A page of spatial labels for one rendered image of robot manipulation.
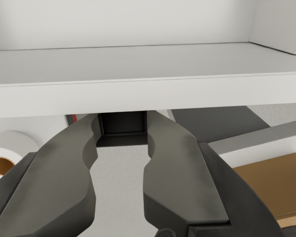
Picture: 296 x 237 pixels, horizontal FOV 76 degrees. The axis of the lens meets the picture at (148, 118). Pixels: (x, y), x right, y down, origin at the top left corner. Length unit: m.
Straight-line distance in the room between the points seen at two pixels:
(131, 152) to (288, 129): 1.04
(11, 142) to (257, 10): 0.33
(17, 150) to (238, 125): 0.45
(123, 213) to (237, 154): 1.53
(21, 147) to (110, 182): 1.24
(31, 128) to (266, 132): 0.41
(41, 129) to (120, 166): 1.12
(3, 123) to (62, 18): 0.21
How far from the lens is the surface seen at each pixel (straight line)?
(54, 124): 0.32
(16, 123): 0.35
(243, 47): 0.18
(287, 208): 0.37
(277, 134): 0.42
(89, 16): 0.18
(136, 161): 1.38
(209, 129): 0.50
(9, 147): 0.33
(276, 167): 0.42
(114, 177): 1.50
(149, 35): 0.18
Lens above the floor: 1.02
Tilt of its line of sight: 60 degrees down
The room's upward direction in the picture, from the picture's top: 172 degrees clockwise
